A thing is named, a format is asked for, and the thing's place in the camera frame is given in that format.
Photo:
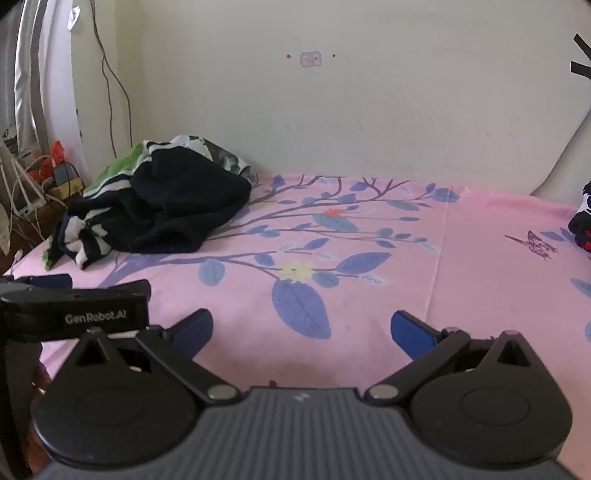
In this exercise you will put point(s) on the navy white green striped garment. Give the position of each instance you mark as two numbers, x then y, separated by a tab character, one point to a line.
92	235

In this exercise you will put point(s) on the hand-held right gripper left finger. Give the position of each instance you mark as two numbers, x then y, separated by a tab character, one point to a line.
194	330

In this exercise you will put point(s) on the black red garment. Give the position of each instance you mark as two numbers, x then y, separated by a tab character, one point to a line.
582	221

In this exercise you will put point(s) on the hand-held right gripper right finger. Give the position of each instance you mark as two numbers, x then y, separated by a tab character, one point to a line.
408	330

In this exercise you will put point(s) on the black tape cross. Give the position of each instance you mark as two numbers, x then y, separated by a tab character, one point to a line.
581	68

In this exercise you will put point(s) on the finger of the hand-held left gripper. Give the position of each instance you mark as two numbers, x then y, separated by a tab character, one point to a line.
46	280

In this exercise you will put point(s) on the pink floral bed sheet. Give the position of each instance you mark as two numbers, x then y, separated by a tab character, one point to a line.
369	300

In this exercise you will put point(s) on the silver curtain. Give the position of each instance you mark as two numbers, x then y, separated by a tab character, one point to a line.
32	69

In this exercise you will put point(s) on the wooden side table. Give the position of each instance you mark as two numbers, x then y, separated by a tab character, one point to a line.
27	237

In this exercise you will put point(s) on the grey patterned garment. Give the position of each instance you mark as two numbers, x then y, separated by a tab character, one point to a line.
226	159

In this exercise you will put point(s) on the red plastic object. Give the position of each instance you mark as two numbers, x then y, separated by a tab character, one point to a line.
57	152

